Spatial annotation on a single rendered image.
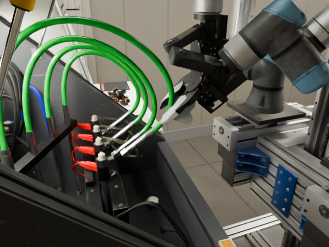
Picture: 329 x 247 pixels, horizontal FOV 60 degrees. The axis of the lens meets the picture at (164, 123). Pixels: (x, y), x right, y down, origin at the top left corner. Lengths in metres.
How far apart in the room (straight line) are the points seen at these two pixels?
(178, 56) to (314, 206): 0.53
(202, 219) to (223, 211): 1.48
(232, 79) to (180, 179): 0.37
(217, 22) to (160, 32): 1.94
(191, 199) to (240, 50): 0.42
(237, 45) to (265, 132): 0.64
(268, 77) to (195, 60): 0.58
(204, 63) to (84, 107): 0.50
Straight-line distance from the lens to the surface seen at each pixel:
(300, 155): 1.11
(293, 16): 0.62
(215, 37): 0.80
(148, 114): 1.25
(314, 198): 0.86
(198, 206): 0.79
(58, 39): 0.69
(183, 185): 0.86
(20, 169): 0.73
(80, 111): 0.99
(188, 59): 0.60
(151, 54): 0.63
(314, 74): 0.63
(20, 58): 0.95
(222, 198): 2.35
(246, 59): 0.61
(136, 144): 0.69
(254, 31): 0.61
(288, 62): 0.63
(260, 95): 1.17
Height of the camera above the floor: 1.46
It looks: 25 degrees down
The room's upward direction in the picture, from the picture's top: straight up
